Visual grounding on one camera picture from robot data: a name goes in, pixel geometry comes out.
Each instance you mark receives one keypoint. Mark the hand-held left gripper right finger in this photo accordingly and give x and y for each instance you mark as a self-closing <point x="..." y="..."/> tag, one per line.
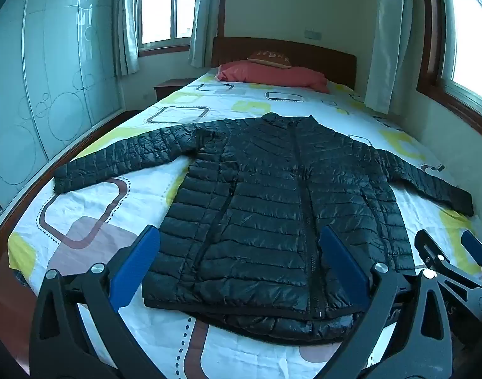
<point x="345" y="266"/>

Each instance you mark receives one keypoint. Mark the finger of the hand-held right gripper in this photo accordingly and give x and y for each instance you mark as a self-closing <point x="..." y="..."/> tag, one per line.
<point x="475" y="246"/>
<point x="436" y="256"/>

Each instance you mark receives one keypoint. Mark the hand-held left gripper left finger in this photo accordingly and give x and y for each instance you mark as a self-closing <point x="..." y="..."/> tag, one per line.
<point x="136" y="262"/>

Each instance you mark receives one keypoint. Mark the black quilted puffer jacket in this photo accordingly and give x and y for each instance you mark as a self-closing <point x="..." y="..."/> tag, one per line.
<point x="264" y="205"/>

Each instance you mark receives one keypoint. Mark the bed with patterned sheet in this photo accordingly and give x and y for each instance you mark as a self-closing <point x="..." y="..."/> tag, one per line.
<point x="118" y="205"/>

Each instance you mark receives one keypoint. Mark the wooden nightstand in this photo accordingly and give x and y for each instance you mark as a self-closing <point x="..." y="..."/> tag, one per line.
<point x="170" y="87"/>

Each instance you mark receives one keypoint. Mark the frosted glass sliding wardrobe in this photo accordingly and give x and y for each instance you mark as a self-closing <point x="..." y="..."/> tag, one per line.
<point x="47" y="87"/>

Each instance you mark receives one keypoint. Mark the red pillow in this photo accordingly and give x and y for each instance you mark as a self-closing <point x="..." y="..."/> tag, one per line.
<point x="272" y="75"/>

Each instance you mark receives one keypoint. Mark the brown framed window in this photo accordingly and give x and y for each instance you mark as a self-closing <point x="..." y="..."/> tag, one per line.
<point x="465" y="35"/>

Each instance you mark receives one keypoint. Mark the small brown printed cushion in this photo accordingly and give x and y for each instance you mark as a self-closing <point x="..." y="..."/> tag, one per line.
<point x="270" y="58"/>

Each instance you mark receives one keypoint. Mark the pale curtain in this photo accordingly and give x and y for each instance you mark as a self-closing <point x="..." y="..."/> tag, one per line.
<point x="389" y="35"/>
<point x="205" y="15"/>
<point x="126" y="23"/>

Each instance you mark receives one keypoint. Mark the white framed window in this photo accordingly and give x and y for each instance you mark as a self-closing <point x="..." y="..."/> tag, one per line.
<point x="162" y="8"/>

